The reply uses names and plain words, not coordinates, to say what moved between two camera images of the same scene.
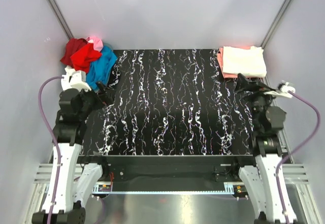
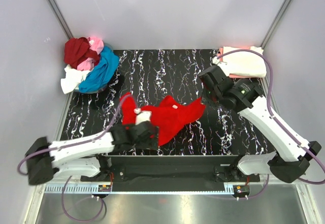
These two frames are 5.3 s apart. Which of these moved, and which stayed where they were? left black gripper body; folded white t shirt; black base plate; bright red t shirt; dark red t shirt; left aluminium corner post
Moved: bright red t shirt; left black gripper body
Stayed: left aluminium corner post; dark red t shirt; folded white t shirt; black base plate
